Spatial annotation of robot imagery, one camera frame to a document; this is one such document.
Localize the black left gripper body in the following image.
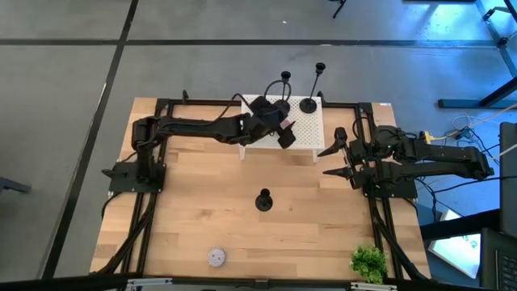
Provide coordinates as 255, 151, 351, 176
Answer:
244, 95, 286, 141

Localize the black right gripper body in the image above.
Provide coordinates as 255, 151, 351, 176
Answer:
345, 137, 380, 190

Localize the tall black candlestick holder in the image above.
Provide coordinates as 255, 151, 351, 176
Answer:
299, 61, 327, 115

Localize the medium black candlestick holder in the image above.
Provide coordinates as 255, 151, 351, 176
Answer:
275, 70, 292, 115

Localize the short black candlestick holder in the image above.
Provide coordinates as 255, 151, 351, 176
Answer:
254, 188, 274, 213

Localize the white purple floral candle tin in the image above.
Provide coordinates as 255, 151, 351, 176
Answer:
207, 247, 226, 268

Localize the white perforated shelf riser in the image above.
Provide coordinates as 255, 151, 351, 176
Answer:
237, 94, 326, 163

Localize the green plant in white pot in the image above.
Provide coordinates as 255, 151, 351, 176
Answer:
349, 244, 389, 285

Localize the white display panel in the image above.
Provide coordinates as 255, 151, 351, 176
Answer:
427, 208, 483, 280

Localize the black crossbeam with silver brackets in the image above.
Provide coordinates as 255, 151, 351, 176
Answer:
0, 272, 517, 291

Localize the black laptop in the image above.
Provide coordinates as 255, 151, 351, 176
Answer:
479, 227, 517, 291

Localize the grey chair base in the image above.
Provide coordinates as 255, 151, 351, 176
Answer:
0, 175, 32, 196

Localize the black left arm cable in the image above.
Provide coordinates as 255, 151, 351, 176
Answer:
216, 92, 263, 124

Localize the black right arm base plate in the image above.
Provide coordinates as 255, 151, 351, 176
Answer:
364, 177, 419, 200

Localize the yellow hanging power cord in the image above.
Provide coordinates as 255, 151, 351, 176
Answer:
422, 107, 517, 144

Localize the black aluminium table frame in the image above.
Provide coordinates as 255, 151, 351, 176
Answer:
90, 89, 432, 284

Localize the black metal table frame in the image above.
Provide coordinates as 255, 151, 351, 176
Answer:
437, 0, 517, 110

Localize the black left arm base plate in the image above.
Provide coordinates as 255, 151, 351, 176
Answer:
101, 161, 168, 195

